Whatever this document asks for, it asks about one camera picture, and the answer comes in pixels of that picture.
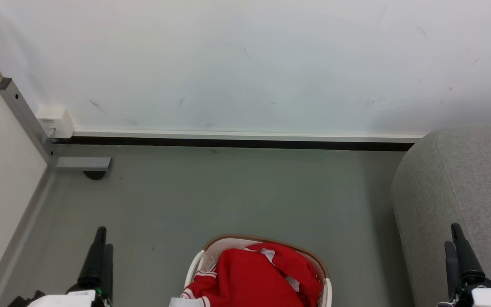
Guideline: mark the grey fabric sofa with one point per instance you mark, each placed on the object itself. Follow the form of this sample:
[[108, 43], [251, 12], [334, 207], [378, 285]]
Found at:
[[454, 187]]

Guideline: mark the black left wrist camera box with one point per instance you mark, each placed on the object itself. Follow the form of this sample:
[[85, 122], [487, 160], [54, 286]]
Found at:
[[36, 295]]

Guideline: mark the black round frame foot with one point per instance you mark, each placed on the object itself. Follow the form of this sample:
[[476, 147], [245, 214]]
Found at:
[[95, 175]]

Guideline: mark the white wall socket box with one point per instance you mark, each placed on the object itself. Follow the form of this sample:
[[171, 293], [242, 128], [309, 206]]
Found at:
[[56, 121]]

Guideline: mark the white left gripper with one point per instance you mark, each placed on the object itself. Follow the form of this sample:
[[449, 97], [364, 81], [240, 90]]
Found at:
[[64, 299]]

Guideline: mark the red garment with white cuffs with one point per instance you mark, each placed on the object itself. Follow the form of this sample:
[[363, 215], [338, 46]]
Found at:
[[249, 281]]

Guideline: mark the grey metal frame bar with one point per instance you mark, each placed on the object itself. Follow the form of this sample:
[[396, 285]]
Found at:
[[28, 119]]

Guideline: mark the white plastic laundry basket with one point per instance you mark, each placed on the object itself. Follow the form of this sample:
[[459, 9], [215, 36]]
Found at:
[[211, 256]]

